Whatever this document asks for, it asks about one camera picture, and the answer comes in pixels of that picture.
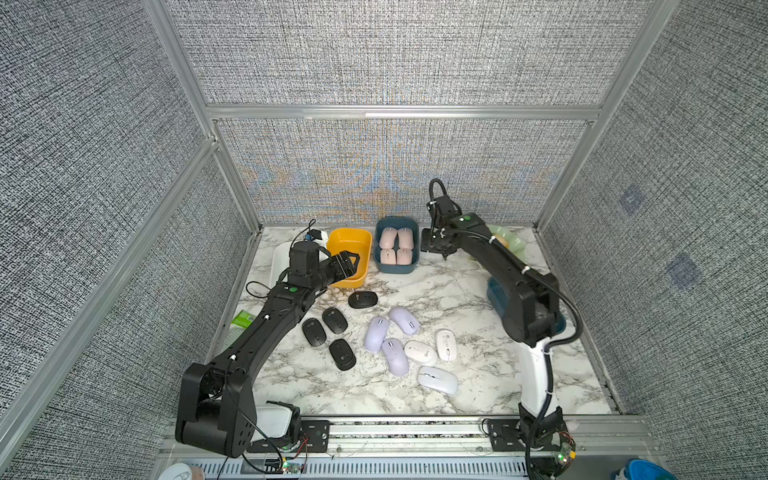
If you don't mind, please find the purple mouse left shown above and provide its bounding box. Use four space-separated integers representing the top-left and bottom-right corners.
364 316 390 353

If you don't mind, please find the purple mouse upper right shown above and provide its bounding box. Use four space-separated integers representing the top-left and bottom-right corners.
389 306 420 335

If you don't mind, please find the white mouse front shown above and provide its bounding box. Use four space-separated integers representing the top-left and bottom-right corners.
417 366 459 396

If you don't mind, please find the purple mouse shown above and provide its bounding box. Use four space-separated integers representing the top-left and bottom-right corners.
389 306 420 335
364 316 390 353
381 338 409 377

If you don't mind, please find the white mouse centre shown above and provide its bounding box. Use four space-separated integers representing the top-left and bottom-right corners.
404 340 438 367

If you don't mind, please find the yellow storage box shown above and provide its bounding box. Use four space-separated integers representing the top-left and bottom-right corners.
327 227 373 289

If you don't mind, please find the white mouse right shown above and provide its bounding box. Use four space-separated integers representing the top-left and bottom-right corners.
435 329 458 362

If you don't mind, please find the blue object bottom right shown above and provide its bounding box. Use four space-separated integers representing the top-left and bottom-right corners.
610 459 676 480

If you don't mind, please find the green wavy plate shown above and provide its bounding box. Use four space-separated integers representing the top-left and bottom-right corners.
488 225 526 262

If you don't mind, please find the purple mouse front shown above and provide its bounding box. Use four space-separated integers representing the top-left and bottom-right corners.
381 338 409 377

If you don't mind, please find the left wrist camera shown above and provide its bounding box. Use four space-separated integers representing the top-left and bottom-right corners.
303 229 329 245

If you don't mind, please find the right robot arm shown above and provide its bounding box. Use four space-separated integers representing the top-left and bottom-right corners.
422 194 583 450

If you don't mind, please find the black mouse middle right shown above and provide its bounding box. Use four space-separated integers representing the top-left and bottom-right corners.
322 307 348 334

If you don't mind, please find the white mouse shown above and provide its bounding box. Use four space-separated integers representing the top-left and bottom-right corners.
435 329 458 362
404 340 438 367
417 366 459 396

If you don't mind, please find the pink mouse with scroll wheel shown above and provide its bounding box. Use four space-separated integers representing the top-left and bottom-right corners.
397 227 415 250

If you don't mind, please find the green white object at wall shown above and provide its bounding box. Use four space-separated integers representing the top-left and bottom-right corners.
230 310 255 335

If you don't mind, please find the black mouse front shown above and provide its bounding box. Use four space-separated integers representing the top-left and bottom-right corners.
329 338 357 371

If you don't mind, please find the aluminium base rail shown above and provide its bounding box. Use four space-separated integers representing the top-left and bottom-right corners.
149 413 667 480

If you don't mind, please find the white storage box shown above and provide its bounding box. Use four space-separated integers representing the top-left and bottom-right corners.
267 241 291 288

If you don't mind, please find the black mouse near yellow box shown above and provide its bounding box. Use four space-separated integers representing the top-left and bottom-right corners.
348 291 379 309

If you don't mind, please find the white round object bottom left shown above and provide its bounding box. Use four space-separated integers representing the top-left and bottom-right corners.
158 463 194 480

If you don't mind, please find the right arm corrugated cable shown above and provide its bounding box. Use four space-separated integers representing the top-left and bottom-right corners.
427 178 584 480

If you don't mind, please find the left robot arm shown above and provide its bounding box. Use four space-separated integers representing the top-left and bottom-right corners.
175 241 361 458

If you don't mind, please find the black mouse middle left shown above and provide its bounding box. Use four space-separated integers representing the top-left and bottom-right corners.
301 318 327 348

